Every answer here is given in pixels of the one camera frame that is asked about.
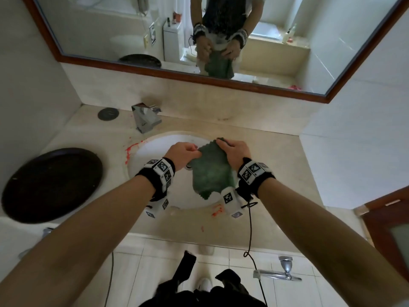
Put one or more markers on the round dark counter cap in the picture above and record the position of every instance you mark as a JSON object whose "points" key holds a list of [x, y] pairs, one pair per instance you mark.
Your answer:
{"points": [[108, 113]]}

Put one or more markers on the person's right hand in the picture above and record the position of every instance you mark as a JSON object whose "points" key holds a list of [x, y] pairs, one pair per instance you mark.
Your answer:
{"points": [[238, 153]]}

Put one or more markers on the person's left fingers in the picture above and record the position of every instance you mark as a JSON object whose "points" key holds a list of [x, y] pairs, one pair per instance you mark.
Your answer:
{"points": [[193, 150]]}

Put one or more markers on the person's left hand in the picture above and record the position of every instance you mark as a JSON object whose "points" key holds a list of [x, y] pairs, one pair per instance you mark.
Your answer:
{"points": [[179, 154]]}

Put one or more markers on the white shoe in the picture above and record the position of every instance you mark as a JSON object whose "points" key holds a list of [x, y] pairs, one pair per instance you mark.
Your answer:
{"points": [[204, 284]]}

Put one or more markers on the white oval sink basin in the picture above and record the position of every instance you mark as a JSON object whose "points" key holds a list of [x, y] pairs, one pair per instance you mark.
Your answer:
{"points": [[153, 159]]}

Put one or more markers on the green cleaning cloth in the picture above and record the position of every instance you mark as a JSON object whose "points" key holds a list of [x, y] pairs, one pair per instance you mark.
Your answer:
{"points": [[211, 171]]}

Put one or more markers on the brown wooden door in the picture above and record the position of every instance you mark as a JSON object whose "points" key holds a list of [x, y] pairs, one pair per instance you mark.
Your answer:
{"points": [[383, 226]]}

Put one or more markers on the wood framed wall mirror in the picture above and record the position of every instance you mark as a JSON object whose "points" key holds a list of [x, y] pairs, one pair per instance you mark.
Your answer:
{"points": [[105, 31]]}

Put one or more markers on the chrome towel bar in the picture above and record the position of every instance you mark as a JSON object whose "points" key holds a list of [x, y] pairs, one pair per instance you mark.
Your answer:
{"points": [[281, 274]]}

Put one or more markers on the person's black clothing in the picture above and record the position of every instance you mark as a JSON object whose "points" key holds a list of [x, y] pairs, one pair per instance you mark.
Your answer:
{"points": [[204, 295]]}

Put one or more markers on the person's right forearm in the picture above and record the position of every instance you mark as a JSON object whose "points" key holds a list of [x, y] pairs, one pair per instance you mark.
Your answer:
{"points": [[319, 239]]}

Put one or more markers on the black round tray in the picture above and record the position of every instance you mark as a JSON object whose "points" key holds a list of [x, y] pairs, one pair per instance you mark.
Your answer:
{"points": [[51, 185]]}

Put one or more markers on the person's right fingers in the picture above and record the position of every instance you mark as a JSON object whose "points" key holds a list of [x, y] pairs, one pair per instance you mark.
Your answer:
{"points": [[224, 144]]}

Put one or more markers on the person's left forearm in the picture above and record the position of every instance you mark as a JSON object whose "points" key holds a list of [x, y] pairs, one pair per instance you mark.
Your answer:
{"points": [[83, 246]]}

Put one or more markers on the chrome faucet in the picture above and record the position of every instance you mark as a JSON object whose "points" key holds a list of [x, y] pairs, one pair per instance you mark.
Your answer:
{"points": [[145, 116]]}

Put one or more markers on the black marker wrist tracker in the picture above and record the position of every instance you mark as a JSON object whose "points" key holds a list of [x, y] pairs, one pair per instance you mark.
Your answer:
{"points": [[159, 175], [251, 177]]}

